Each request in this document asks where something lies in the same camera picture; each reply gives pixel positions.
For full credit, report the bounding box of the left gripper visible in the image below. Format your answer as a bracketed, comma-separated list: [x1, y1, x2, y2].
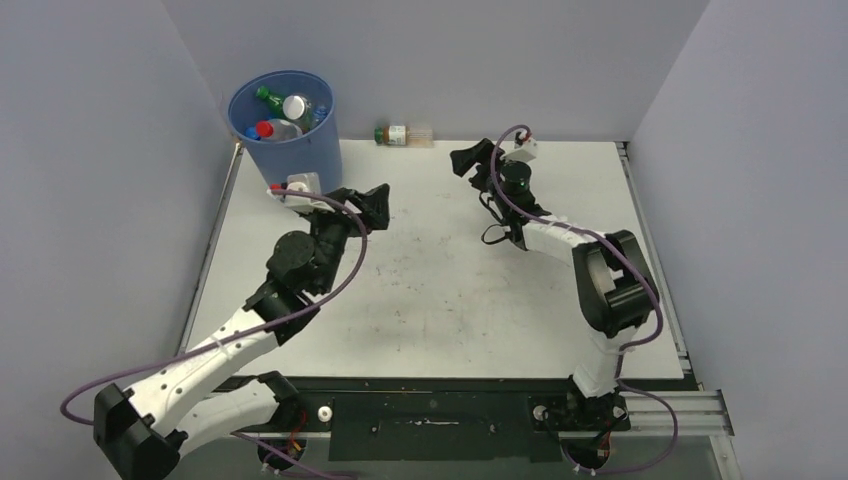
[305, 183, 387, 294]

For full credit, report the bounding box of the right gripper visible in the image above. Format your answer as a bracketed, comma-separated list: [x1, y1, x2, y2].
[451, 139, 510, 216]

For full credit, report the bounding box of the green cap brown bottle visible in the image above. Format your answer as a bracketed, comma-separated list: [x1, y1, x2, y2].
[373, 124, 434, 148]

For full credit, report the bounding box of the blue label crushed bottle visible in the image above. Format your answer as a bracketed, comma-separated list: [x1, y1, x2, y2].
[312, 105, 329, 127]

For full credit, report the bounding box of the red label water bottle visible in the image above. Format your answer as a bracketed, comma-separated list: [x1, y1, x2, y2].
[255, 118, 303, 142]

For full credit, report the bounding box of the clear plastic jar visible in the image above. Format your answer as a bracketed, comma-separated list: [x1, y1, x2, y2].
[282, 94, 315, 133]

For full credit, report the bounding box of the green plastic bottle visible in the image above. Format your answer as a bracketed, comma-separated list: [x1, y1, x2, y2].
[255, 86, 285, 116]

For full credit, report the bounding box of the Pepsi logo bottle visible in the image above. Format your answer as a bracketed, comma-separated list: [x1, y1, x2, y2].
[245, 127, 261, 141]

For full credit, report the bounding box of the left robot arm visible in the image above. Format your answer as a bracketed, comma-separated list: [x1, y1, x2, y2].
[93, 183, 390, 479]

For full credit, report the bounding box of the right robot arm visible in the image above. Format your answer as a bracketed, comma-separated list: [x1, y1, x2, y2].
[450, 132, 658, 433]

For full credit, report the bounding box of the blue plastic bin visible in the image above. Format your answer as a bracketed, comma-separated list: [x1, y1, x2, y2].
[226, 70, 343, 192]

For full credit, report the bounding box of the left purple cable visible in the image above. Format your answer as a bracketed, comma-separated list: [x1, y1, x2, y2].
[59, 188, 370, 425]

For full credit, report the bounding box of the purple cable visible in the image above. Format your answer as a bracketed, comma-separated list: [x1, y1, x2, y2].
[490, 123, 680, 476]
[59, 188, 370, 425]

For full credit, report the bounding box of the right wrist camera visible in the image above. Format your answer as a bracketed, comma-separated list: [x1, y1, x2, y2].
[506, 131, 538, 163]

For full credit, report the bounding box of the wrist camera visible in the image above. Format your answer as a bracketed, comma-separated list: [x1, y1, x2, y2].
[506, 131, 538, 163]
[266, 172, 333, 215]

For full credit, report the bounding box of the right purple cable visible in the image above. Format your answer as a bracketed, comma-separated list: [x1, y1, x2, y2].
[490, 123, 680, 476]

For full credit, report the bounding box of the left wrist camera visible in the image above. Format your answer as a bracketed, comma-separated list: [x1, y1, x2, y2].
[266, 172, 333, 215]

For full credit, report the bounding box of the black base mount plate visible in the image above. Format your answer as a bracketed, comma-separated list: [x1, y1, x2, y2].
[241, 377, 631, 462]

